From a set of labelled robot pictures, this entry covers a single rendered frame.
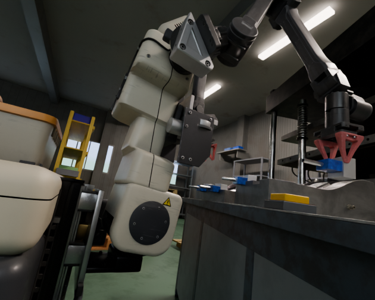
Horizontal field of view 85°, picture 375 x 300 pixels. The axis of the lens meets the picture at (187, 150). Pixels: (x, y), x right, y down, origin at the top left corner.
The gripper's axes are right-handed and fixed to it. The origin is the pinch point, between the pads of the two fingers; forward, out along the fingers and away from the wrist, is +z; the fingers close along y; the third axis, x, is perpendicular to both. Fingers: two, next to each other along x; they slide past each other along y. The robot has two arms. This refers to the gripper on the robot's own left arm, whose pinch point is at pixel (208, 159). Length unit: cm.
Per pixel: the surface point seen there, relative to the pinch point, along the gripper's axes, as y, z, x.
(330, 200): -48, 19, -7
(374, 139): -36, 14, -86
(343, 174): -57, 9, 1
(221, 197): -9.9, 17.0, 5.7
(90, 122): 441, -124, -11
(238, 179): -23.6, 8.6, 5.6
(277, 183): -41.4, 9.3, 6.9
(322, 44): 80, -114, -336
